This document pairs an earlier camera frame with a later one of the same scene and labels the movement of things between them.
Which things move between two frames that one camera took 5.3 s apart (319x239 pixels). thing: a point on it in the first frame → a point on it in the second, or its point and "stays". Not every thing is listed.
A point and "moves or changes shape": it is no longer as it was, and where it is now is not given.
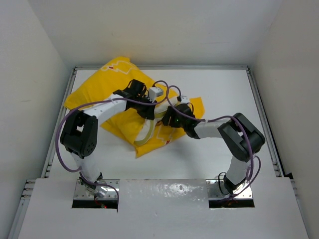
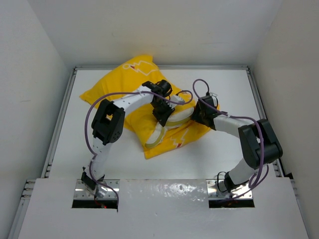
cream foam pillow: [148, 128] → [157, 133]
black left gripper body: [142, 109] → [161, 108]
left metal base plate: [80, 192] stays
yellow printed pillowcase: [116, 75] moves or changes shape
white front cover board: [164, 209] stays
